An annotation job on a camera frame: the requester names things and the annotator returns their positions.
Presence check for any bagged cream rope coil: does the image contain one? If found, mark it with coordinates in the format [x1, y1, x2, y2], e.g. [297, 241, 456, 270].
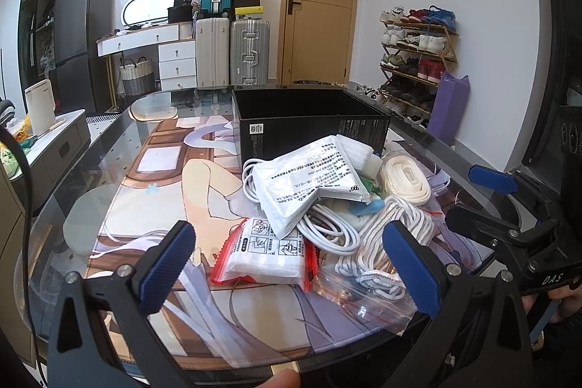
[378, 151, 433, 207]

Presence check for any bagged braided white cable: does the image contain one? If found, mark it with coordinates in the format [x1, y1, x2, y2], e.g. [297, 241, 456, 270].
[318, 194, 438, 337]

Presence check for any white foam piece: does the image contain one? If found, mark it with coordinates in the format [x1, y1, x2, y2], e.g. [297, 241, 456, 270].
[336, 135, 382, 180]

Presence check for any red white tissue packet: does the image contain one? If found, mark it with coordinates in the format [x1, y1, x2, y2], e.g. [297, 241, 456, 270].
[210, 217, 318, 292]

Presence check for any white green medicine packet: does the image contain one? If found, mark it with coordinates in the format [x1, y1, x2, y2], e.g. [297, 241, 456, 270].
[245, 135, 372, 239]

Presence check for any person right hand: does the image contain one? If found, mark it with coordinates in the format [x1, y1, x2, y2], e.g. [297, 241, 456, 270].
[547, 287, 582, 323]

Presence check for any person left hand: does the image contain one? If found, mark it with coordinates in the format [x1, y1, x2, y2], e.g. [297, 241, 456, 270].
[258, 369, 301, 388]

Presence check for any purple paper bag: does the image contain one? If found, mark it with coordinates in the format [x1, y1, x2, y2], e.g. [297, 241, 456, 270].
[427, 72, 471, 146]

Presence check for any wooden shoe rack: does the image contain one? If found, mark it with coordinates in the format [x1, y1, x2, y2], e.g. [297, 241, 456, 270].
[379, 5, 458, 127]

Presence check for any anime printed desk mat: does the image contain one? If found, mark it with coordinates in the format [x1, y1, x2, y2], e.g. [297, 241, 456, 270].
[85, 114, 487, 371]

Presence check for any grey low cabinet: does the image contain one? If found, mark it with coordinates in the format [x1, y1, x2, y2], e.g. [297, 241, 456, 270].
[27, 109, 90, 212]

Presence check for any black cardboard box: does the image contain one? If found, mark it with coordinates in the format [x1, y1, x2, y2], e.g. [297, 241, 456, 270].
[232, 85, 391, 163]

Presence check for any woven laundry basket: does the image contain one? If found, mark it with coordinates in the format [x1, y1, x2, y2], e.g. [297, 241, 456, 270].
[119, 57, 155, 96]

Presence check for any wooden door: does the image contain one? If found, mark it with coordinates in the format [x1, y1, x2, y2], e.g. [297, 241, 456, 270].
[277, 0, 357, 84]

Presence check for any silver suitcase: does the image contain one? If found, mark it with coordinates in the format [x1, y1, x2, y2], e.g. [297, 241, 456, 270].
[230, 20, 270, 86]

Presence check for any white vanity desk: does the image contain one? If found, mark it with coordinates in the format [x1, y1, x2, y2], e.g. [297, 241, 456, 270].
[97, 23, 197, 91]

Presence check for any white suitcase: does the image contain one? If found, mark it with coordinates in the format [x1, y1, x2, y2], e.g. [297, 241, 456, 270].
[195, 18, 230, 89]

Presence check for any black refrigerator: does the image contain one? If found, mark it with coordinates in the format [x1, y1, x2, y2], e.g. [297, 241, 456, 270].
[53, 0, 113, 115]

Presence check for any oval vanity mirror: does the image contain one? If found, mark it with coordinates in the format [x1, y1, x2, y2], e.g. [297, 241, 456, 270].
[120, 0, 175, 28]

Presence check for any black handbag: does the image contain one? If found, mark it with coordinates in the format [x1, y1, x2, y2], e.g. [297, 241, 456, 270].
[168, 0, 194, 24]

